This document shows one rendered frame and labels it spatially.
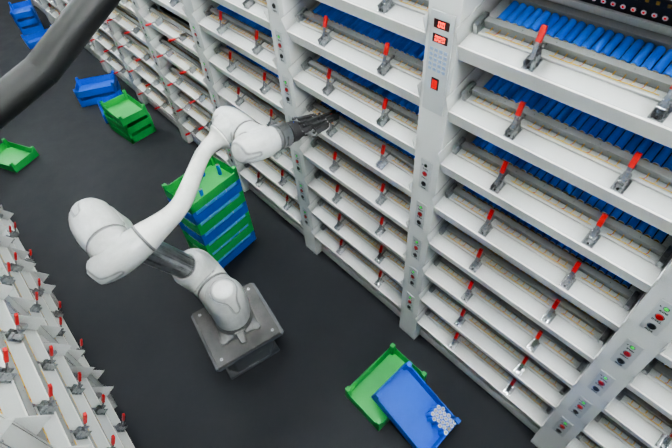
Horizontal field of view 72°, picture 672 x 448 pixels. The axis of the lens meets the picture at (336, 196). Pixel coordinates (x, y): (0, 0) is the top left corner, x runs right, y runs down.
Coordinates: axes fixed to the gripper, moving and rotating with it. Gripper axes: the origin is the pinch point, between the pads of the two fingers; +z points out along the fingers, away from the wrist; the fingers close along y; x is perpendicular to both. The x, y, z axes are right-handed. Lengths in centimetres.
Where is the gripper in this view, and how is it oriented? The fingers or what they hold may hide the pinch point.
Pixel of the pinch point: (330, 117)
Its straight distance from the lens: 175.9
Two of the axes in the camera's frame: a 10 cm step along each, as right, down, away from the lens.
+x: 0.8, -7.8, -6.3
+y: 6.8, 5.0, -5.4
